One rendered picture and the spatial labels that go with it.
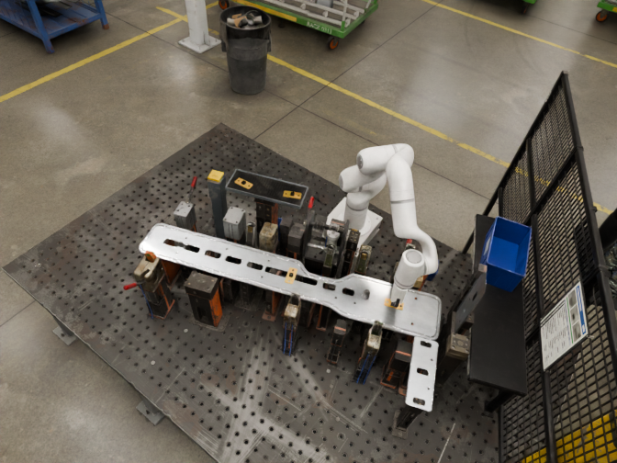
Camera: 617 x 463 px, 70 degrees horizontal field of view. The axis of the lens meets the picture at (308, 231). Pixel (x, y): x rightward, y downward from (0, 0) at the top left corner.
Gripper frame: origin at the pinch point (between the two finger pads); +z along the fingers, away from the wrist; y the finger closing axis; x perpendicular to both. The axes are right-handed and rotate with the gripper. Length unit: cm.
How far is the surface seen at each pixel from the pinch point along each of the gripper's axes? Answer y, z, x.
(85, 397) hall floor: 53, 102, -150
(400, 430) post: 41, 32, 16
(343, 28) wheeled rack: -386, 72, -102
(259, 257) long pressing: -5, 3, -63
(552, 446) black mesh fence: 46, -13, 56
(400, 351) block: 19.7, 4.9, 6.2
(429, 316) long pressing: 1.2, 3.0, 15.4
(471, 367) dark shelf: 20.6, -0.1, 33.0
